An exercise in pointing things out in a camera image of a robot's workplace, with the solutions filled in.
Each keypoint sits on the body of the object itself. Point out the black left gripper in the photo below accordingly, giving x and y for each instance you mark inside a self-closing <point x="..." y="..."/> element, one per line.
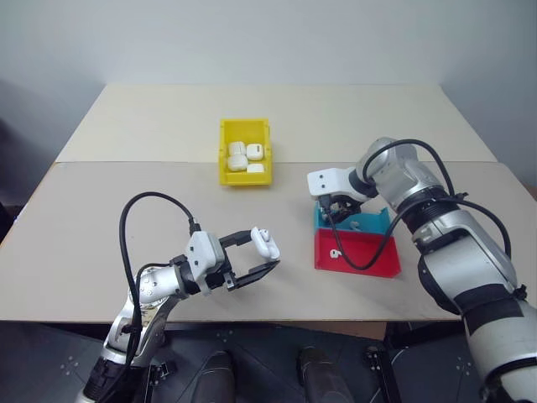
<point x="227" y="280"/>

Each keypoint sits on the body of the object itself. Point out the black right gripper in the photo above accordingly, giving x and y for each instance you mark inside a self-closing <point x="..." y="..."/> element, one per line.
<point x="347" y="206"/>

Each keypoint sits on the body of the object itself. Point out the white earbud case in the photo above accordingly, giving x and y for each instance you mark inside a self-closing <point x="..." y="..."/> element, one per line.
<point x="254" y="151"/>
<point x="236" y="148"/>
<point x="263" y="244"/>
<point x="237" y="163"/>
<point x="256" y="169"/>

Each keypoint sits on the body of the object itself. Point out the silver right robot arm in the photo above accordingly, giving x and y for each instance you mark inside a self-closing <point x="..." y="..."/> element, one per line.
<point x="457" y="235"/>

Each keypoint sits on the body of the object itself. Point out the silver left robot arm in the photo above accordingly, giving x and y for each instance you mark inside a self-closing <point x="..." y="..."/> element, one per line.
<point x="157" y="285"/>

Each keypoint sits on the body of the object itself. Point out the yellow plastic bin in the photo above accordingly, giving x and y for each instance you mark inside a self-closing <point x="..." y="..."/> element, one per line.
<point x="245" y="178"/>

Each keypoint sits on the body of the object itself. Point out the closed white earbud case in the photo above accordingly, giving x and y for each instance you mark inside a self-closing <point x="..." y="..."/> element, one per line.
<point x="237" y="163"/>
<point x="236" y="148"/>
<point x="256" y="169"/>
<point x="254" y="151"/>

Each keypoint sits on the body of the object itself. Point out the white earbud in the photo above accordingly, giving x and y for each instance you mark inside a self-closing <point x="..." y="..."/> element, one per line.
<point x="334" y="254"/>
<point x="356" y="226"/>

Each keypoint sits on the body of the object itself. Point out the blue plastic tray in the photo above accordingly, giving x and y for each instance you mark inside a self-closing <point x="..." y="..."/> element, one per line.
<point x="369" y="221"/>

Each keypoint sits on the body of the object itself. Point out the red plastic tray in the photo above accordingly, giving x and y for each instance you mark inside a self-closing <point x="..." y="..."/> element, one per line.
<point x="365" y="249"/>

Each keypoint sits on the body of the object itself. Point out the dark rounded shape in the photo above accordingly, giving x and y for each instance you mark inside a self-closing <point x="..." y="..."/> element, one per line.
<point x="218" y="378"/>
<point x="315" y="375"/>

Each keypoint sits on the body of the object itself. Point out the dark object beside table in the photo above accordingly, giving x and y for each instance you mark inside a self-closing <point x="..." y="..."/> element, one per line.
<point x="5" y="176"/>

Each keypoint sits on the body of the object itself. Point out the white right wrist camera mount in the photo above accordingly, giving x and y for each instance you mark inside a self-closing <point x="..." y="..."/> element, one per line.
<point x="329" y="181"/>

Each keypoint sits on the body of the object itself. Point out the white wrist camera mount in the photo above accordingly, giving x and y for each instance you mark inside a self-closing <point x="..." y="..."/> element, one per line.
<point x="329" y="181"/>
<point x="204" y="256"/>

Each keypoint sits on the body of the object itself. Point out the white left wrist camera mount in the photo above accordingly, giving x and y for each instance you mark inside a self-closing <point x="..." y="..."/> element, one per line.
<point x="204" y="256"/>

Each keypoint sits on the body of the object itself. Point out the black metal bracket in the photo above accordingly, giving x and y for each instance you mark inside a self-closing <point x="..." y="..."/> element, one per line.
<point x="379" y="373"/>

